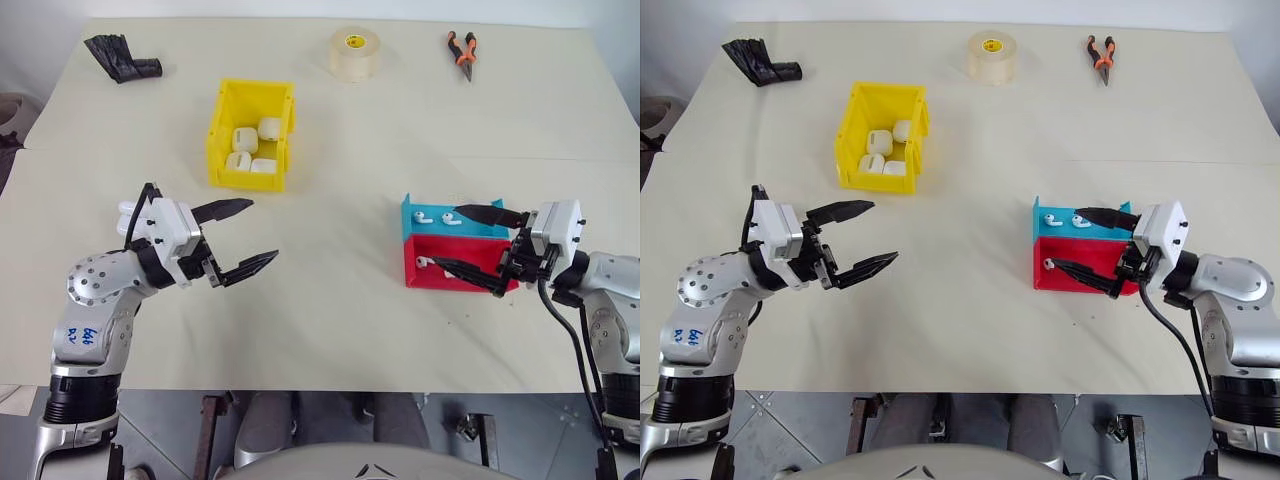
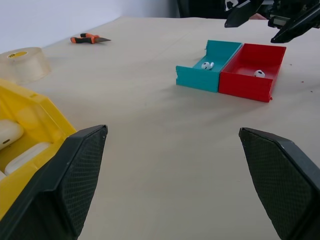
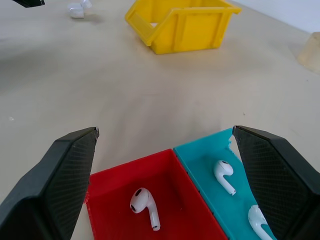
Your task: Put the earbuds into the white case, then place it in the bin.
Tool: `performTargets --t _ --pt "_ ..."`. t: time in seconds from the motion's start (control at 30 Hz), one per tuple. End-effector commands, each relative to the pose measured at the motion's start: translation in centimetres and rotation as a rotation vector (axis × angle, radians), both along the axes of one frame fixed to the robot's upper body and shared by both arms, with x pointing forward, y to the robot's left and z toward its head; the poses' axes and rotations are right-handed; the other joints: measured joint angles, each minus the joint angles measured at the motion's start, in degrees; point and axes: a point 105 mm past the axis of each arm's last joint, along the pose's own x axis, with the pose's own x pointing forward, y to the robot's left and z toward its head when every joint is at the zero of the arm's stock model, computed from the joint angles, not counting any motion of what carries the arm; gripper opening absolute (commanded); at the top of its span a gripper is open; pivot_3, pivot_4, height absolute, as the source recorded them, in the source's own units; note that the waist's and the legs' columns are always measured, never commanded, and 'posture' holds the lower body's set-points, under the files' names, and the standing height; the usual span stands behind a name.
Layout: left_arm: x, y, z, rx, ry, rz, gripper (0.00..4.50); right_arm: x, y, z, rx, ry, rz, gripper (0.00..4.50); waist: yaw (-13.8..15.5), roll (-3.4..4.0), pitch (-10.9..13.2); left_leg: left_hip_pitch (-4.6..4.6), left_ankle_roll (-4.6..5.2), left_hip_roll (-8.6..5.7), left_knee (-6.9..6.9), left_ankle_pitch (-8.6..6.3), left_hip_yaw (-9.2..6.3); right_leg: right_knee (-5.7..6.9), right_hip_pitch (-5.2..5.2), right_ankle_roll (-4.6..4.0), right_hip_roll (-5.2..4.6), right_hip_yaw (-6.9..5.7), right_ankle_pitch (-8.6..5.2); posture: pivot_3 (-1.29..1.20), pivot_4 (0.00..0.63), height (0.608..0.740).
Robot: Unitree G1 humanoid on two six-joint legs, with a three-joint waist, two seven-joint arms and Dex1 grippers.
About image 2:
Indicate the teal plastic tray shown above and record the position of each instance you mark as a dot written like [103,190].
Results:
[208,68]

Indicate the yellow plastic bin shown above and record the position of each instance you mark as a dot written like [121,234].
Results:
[27,117]

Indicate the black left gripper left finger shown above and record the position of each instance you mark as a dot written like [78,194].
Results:
[60,190]

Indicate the clear adhesive tape roll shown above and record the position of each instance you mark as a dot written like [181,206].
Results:
[23,63]

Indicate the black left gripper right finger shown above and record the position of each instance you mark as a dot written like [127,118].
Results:
[282,185]

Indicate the red plastic tray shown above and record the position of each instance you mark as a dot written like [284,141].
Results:
[252,72]

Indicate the white earbud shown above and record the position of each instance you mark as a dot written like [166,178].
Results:
[207,65]
[259,73]

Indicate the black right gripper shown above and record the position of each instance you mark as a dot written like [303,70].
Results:
[282,12]

